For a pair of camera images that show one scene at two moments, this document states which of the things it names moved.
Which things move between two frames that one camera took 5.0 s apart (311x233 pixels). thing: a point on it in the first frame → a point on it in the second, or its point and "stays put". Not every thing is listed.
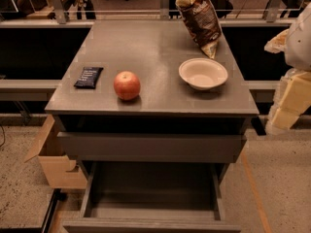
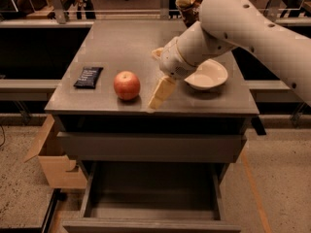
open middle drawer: (153, 197) stays put
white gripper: (299, 44) → (171, 61)
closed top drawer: (152, 147) stays put
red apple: (126, 84) stays put
